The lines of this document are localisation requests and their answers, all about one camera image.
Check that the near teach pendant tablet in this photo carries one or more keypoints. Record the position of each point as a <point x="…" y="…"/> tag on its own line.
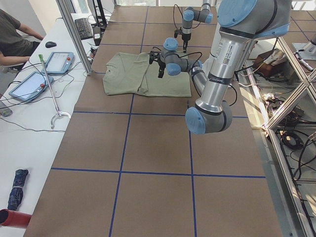
<point x="30" y="88"/>

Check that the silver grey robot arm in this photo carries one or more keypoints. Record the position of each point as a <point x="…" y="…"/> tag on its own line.
<point x="189" y="15"/>
<point x="239" y="22"/>

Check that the olive green long-sleeve shirt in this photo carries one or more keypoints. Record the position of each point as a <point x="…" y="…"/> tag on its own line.
<point x="130" y="73"/>

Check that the seated person in green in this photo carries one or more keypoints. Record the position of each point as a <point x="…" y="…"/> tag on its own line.
<point x="14" y="49"/>

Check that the long reach grabber stick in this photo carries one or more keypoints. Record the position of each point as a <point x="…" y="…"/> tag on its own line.
<point x="59" y="113"/>

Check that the grey water bottle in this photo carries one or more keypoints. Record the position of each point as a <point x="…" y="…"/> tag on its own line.
<point x="5" y="111"/>

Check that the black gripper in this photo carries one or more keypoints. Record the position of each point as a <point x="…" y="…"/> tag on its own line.
<point x="161" y="65"/>
<point x="185" y="37"/>

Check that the red cylinder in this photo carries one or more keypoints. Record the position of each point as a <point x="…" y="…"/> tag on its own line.
<point x="14" y="219"/>

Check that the folded dark blue umbrella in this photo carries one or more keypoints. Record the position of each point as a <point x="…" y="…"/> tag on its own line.
<point x="16" y="194"/>

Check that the far teach pendant tablet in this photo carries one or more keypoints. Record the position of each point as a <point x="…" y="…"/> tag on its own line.
<point x="59" y="63"/>

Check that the aluminium side frame rail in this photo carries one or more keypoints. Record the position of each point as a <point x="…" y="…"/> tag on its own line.
<point x="279" y="90"/>

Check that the teach pendant tablet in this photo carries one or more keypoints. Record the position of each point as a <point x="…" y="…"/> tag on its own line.
<point x="30" y="88"/>
<point x="59" y="63"/>

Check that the aluminium frame post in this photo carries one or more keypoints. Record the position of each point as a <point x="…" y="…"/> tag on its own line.
<point x="70" y="25"/>

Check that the black computer mouse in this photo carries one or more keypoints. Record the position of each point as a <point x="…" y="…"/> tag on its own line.
<point x="50" y="44"/>

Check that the black keyboard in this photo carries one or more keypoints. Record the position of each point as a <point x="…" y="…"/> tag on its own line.
<point x="83" y="28"/>

